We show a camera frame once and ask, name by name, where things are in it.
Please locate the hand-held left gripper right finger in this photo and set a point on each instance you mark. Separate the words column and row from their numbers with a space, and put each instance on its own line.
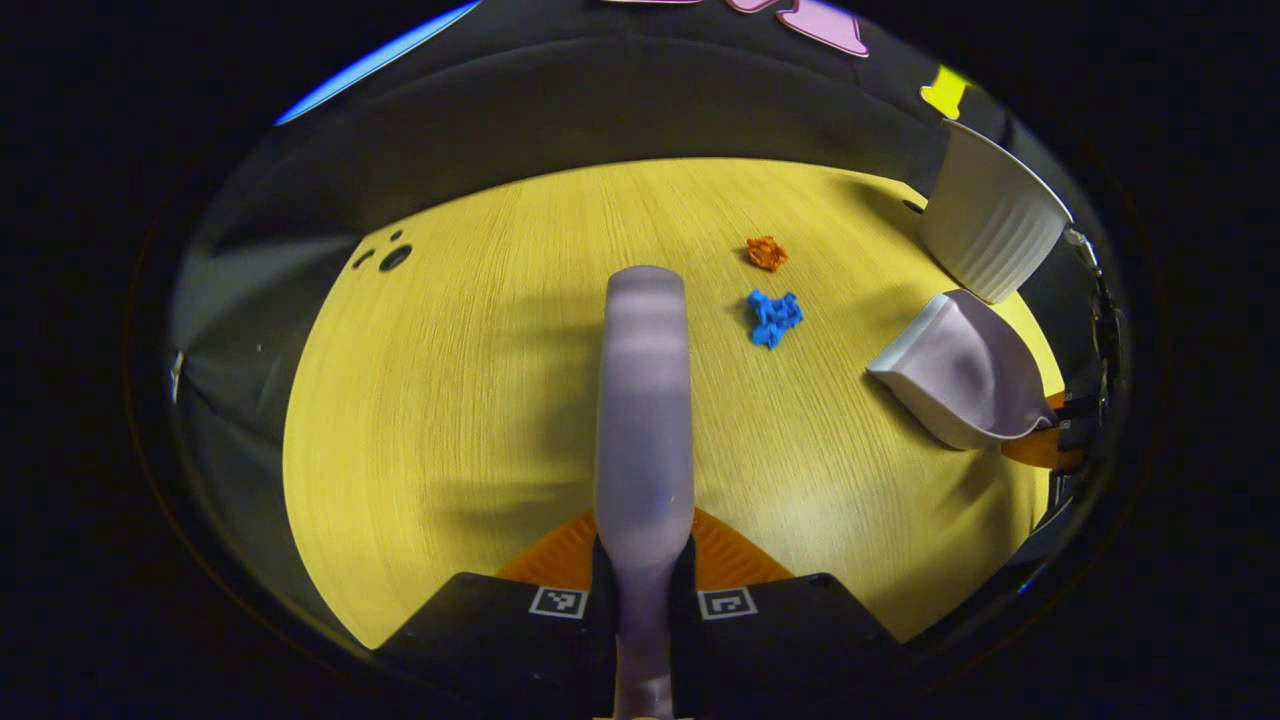
column 790, row 630

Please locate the light wooden desktop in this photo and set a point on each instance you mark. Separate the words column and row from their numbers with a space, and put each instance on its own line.
column 450, row 400

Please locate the white ribbed garbage bin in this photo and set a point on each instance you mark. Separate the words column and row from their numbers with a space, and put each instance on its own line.
column 985, row 230

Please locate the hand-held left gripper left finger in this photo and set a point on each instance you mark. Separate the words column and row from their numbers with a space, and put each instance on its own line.
column 500, row 630

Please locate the orange paper scrap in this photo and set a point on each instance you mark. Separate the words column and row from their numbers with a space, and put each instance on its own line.
column 767, row 254

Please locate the blue paper scrap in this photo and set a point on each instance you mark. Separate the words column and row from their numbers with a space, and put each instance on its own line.
column 772, row 318

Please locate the lilac plastic dustpan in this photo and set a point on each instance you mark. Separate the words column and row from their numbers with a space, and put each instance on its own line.
column 970, row 370

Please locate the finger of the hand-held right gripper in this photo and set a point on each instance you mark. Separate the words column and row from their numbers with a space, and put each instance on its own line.
column 1040, row 450

